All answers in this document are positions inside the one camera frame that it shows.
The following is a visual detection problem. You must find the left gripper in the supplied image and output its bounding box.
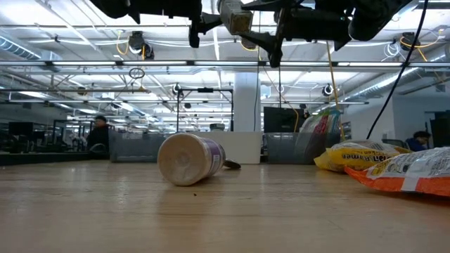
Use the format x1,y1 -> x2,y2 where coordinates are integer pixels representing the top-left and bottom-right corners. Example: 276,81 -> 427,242
128,0 -> 224,49

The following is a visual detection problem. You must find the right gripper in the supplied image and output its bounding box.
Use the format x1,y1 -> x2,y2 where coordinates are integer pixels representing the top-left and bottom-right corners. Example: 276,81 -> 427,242
240,0 -> 353,68

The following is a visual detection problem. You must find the grey label spice jar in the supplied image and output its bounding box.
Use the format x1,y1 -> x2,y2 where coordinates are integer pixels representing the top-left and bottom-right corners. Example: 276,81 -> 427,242
217,0 -> 255,36

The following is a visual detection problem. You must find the blue ramen packet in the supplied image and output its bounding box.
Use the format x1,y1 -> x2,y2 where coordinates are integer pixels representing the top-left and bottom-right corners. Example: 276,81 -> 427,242
323,108 -> 342,142

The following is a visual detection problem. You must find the red ramen packet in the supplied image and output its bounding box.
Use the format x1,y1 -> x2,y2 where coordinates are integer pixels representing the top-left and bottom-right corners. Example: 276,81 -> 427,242
294,112 -> 331,164

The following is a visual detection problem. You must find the purple label spice jar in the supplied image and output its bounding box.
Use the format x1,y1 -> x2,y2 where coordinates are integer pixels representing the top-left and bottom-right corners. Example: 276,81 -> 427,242
156,132 -> 227,188

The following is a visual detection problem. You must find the yellow ramen packet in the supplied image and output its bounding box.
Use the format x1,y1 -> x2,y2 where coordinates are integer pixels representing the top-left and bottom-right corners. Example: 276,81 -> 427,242
314,139 -> 413,173

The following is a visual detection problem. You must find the orange ramen packet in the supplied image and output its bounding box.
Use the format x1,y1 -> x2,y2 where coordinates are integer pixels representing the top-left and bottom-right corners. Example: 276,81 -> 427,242
343,146 -> 450,198

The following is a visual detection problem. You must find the white pillar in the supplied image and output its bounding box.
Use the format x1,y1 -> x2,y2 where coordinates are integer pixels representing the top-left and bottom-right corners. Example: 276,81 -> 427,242
233,72 -> 263,134

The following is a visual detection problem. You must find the black monitor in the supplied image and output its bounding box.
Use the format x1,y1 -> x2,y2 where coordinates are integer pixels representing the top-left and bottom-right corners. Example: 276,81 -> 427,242
263,106 -> 306,134

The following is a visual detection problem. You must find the white plastic bin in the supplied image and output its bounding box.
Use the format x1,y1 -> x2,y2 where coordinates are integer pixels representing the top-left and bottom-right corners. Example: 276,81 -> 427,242
188,131 -> 264,165

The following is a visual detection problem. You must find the grey translucent plastic bin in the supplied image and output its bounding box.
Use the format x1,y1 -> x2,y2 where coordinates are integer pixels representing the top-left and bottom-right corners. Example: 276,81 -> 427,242
108,129 -> 167,164
263,131 -> 339,166

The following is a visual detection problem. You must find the person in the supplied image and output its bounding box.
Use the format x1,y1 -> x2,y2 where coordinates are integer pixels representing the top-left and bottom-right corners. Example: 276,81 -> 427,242
86,115 -> 110,153
405,130 -> 432,153

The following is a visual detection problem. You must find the dark office chair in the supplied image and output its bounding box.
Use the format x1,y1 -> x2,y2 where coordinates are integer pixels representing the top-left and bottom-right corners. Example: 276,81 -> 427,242
381,138 -> 406,149

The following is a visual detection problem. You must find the black cabinet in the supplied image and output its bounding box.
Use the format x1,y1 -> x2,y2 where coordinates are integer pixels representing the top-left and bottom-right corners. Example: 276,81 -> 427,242
429,111 -> 450,148

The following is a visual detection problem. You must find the black background rig frame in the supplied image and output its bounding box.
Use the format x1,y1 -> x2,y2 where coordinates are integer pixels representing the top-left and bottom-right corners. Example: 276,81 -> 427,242
175,87 -> 235,133

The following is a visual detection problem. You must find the yellow cable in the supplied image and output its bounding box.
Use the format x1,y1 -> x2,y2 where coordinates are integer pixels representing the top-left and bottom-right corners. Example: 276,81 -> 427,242
326,41 -> 347,142

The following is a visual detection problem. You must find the silver ventilation duct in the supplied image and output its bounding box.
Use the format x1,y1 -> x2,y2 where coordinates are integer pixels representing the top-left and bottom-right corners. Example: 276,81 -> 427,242
0,34 -> 43,61
342,52 -> 450,103

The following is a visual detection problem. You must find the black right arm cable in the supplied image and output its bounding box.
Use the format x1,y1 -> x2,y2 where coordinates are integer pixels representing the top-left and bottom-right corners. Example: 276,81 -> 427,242
366,0 -> 429,141

